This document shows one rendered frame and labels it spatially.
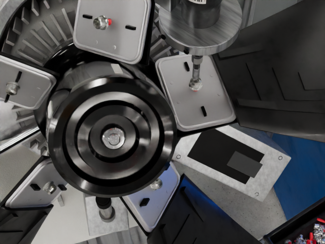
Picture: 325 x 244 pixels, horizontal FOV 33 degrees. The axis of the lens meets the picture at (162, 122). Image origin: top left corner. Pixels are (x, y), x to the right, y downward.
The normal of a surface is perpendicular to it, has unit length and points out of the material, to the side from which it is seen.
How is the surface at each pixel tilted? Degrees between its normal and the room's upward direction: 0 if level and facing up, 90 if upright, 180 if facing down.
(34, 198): 93
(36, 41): 46
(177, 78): 7
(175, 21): 0
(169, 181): 53
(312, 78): 12
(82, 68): 41
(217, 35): 0
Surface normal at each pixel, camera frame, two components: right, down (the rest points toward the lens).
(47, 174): 0.69, 0.66
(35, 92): -0.18, 0.89
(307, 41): 0.08, -0.38
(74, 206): 0.21, 0.34
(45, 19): -0.43, -0.58
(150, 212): 0.79, -0.18
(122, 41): -0.59, 0.08
